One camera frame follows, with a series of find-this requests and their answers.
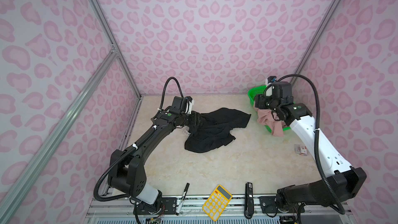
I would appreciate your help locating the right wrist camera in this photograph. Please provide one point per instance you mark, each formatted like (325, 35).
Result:
(277, 90)

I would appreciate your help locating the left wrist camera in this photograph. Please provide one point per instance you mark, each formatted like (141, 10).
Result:
(182, 105)

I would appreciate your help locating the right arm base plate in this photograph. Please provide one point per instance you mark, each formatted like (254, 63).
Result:
(275, 205)

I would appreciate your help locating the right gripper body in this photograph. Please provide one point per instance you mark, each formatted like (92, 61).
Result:
(265, 102)

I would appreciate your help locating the green plastic laundry basket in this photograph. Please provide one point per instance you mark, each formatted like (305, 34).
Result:
(259, 90)

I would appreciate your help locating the yellow calculator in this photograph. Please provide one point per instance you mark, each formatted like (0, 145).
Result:
(217, 202)

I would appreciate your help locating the black marker pen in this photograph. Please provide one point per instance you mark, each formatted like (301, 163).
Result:
(180, 205)

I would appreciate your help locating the black shirt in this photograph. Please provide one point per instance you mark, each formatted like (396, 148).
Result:
(215, 131)

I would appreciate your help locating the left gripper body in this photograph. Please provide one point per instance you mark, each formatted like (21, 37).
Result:
(192, 118)

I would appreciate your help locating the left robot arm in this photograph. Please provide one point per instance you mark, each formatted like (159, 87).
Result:
(126, 171)

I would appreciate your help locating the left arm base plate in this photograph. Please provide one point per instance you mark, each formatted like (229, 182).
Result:
(162, 205)

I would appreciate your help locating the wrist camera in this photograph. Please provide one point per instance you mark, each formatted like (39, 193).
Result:
(277, 90)
(182, 105)

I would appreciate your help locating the black stapler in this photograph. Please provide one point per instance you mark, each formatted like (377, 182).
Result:
(249, 206)

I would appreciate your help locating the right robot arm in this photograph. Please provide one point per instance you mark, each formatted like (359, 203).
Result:
(339, 181)

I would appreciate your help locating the pink garment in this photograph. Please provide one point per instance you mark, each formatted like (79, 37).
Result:
(270, 119)

